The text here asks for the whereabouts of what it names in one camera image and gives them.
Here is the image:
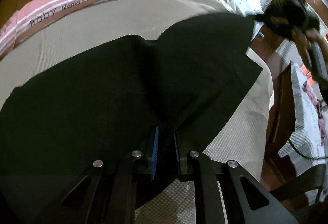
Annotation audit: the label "black pants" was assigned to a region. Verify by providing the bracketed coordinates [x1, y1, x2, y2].
[0, 12, 263, 224]

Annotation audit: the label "person's right hand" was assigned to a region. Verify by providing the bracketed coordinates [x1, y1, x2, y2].
[292, 29, 327, 76]

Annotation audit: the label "beige woven bed mat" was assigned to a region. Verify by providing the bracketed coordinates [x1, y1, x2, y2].
[1, 0, 272, 223]

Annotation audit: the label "grey floral pillow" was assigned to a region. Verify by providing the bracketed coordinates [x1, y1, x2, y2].
[278, 63, 327, 176]

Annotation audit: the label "pink striped baby pillow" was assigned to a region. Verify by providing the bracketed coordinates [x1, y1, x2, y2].
[1, 0, 111, 58]

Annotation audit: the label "black cable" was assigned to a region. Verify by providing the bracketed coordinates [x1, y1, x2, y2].
[287, 136, 328, 204]

